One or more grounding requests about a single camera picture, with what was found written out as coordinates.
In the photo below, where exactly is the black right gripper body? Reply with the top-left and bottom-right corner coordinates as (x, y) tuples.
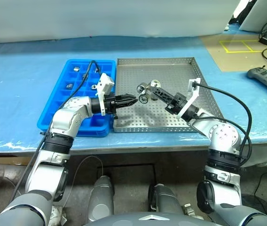
(165, 92), (188, 115)

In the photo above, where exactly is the grey handheld remote controller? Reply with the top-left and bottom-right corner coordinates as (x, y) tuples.
(246, 67), (267, 104)

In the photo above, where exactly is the white panel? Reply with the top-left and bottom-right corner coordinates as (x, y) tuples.
(238, 0), (267, 32)

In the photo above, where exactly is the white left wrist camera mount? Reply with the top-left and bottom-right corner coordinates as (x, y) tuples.
(95, 72), (115, 116)

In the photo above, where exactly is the perforated metal tray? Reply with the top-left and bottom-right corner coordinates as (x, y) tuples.
(111, 57), (228, 134)

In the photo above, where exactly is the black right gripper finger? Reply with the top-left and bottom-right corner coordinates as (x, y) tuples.
(150, 87), (172, 107)
(150, 86), (175, 101)

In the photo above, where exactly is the thin grey cable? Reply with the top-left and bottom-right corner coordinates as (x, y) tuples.
(64, 155), (104, 208)

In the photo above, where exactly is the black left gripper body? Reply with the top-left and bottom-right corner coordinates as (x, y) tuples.
(104, 94), (119, 120)

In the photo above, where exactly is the grey rounded robot shell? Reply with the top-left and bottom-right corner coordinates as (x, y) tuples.
(147, 184), (183, 215)
(88, 176), (115, 222)

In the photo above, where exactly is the brown table mat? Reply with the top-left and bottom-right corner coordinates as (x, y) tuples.
(200, 35), (267, 73)

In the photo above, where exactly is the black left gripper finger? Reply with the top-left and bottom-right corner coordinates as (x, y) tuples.
(114, 100), (139, 109)
(114, 93), (139, 103)

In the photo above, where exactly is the blue compartment tray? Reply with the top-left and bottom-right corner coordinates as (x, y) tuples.
(37, 59), (117, 137)

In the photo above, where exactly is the grey robot chest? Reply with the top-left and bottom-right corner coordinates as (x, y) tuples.
(83, 210), (211, 226)

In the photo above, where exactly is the small white connector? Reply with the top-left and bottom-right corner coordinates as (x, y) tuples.
(182, 203), (196, 216)

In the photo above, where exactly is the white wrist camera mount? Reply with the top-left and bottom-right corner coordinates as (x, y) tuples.
(95, 72), (115, 116)
(177, 77), (202, 118)

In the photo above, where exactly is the dark bulky object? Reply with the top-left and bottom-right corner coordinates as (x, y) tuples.
(228, 0), (256, 25)

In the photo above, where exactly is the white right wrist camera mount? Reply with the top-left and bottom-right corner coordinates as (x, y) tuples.
(177, 77), (202, 118)

